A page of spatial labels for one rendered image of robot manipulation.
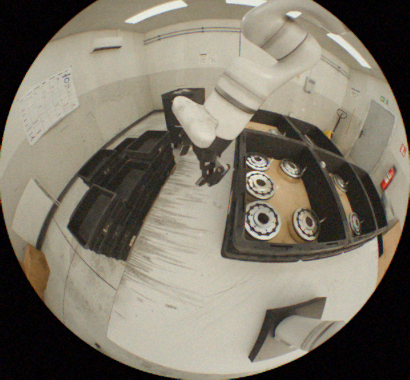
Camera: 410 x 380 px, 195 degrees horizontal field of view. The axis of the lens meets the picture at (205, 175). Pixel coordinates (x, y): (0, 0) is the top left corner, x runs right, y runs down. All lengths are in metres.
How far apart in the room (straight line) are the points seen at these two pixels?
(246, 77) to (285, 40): 0.07
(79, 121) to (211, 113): 2.73
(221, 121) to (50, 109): 2.63
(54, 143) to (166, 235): 2.48
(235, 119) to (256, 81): 0.06
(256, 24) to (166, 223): 0.52
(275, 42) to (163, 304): 0.58
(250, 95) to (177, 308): 0.51
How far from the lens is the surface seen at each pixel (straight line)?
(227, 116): 0.16
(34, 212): 2.68
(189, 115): 0.15
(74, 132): 2.76
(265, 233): 0.30
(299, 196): 0.46
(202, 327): 0.47
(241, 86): 0.15
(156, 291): 0.45
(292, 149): 0.54
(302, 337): 0.39
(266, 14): 0.16
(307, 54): 0.18
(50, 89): 2.74
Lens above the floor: 1.12
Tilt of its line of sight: 47 degrees down
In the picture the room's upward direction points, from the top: straight up
